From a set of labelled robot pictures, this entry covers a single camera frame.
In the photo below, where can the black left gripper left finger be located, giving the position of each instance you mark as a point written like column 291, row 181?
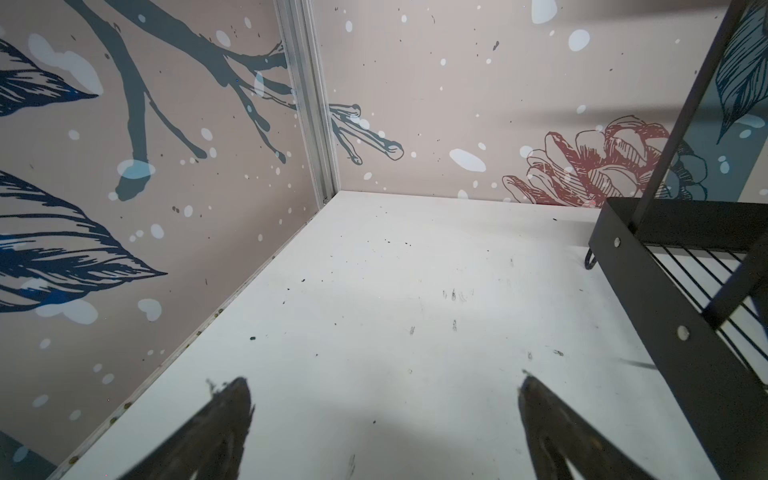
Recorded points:
column 210, row 445

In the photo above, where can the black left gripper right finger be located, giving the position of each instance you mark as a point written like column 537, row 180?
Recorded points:
column 561, row 442

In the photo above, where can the black two-tier dish rack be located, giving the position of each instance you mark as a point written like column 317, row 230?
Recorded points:
column 691, row 272

